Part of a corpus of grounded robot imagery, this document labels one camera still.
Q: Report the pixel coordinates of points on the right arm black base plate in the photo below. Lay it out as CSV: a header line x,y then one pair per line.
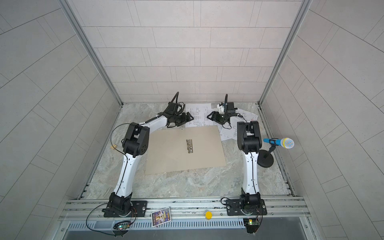
x,y
235,208

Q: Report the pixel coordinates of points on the red-stamped technical drawing sheet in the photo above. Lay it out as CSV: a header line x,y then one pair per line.
x,y
247,116

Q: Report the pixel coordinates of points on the metal folder clip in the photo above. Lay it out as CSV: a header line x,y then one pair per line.
x,y
189,146

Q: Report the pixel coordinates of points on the right circuit board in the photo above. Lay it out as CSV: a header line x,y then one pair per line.
x,y
251,225

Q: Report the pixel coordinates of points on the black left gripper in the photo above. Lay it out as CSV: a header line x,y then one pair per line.
x,y
184,120

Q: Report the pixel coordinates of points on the colourful printed card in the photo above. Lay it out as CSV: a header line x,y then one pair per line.
x,y
161,217

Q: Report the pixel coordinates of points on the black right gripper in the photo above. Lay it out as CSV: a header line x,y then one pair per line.
x,y
216,118

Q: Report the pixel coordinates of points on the aluminium corner frame post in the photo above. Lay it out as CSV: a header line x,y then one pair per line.
x,y
304,7
88,47

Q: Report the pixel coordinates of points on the aluminium corner frame post left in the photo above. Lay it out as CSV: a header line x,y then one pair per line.
x,y
88,47

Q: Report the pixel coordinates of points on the aluminium front rail frame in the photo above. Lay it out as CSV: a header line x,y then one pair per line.
x,y
186,214

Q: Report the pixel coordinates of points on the left green circuit board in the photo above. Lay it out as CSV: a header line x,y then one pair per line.
x,y
122,226

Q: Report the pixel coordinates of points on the beige cardboard folder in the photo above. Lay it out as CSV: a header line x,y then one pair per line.
x,y
168,152

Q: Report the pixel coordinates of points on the aluminium corner frame post right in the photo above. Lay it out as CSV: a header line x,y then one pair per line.
x,y
304,7

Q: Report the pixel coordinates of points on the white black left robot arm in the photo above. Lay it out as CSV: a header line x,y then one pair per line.
x,y
135,144

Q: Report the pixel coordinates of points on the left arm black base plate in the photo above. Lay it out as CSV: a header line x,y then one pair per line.
x,y
139,208

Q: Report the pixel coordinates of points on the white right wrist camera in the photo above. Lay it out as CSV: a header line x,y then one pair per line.
x,y
221,108

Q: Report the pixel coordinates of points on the black round microphone stand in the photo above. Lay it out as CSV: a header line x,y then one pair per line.
x,y
265,158

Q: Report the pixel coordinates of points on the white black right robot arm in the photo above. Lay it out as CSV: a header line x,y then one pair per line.
x,y
249,143

